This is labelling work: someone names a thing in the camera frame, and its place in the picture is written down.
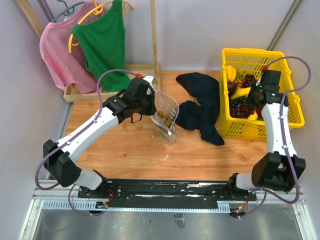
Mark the pink shirt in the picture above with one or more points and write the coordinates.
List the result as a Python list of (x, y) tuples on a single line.
[(67, 68)]

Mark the wooden clothes rack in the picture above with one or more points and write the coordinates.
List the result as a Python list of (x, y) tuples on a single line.
[(72, 94)]

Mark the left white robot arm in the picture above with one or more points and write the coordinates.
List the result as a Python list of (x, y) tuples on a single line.
[(61, 156)]

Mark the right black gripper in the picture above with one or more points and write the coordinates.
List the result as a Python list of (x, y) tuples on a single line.
[(250, 102)]

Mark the yellow banana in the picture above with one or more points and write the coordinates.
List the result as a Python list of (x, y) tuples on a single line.
[(241, 92)]

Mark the grey clothes hanger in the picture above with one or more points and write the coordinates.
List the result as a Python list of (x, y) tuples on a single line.
[(68, 11)]

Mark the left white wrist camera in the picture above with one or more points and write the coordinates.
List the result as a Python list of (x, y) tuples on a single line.
[(150, 79)]

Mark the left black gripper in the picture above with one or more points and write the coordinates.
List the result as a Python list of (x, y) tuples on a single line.
[(152, 110)]

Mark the dark navy cloth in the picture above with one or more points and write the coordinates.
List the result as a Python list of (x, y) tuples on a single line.
[(201, 115)]

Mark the brown longan fruit bunch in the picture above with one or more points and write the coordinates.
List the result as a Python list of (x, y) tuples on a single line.
[(165, 119)]

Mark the red grape bunch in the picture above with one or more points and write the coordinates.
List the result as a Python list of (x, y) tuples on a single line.
[(241, 111)]

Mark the green tank top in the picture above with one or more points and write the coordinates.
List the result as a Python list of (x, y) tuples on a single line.
[(103, 44)]

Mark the dark purple grape bunch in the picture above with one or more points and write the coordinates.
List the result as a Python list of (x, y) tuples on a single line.
[(248, 81)]

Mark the clear zip top bag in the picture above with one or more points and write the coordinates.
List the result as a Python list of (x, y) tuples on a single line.
[(167, 110)]

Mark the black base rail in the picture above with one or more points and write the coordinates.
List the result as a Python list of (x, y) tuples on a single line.
[(159, 194)]

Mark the black grape bunch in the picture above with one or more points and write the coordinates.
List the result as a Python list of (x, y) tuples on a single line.
[(233, 103)]

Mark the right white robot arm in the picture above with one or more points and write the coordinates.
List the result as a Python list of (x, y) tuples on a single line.
[(279, 170)]

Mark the yellow lemon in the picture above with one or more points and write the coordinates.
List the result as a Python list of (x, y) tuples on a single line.
[(253, 117)]

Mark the yellow plastic basket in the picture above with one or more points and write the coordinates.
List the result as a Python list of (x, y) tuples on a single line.
[(252, 61)]

